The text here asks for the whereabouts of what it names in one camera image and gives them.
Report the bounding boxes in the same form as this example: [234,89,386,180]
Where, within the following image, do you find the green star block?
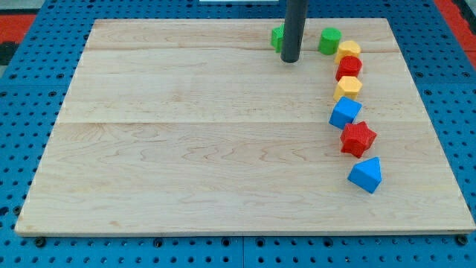
[270,24,284,53]

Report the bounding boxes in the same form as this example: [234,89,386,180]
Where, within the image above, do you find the red star block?
[340,121,377,159]

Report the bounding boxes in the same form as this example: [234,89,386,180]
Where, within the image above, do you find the blue triangle block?
[347,157,382,194]

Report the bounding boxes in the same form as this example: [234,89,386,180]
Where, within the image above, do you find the wooden board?
[15,19,475,237]

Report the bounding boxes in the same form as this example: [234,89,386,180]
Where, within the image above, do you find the blue cube block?
[329,97,362,130]

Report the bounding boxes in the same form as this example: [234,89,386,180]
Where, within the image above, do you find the yellow hexagon block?
[333,76,363,101]

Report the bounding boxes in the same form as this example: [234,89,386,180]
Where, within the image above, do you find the green cylinder block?
[318,28,341,55]

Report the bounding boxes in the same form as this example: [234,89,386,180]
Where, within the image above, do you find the red cylinder block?
[335,56,363,81]

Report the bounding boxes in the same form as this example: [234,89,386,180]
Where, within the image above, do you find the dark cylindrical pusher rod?
[280,0,309,63]

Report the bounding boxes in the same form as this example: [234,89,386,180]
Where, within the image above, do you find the yellow heart block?
[334,40,361,64]

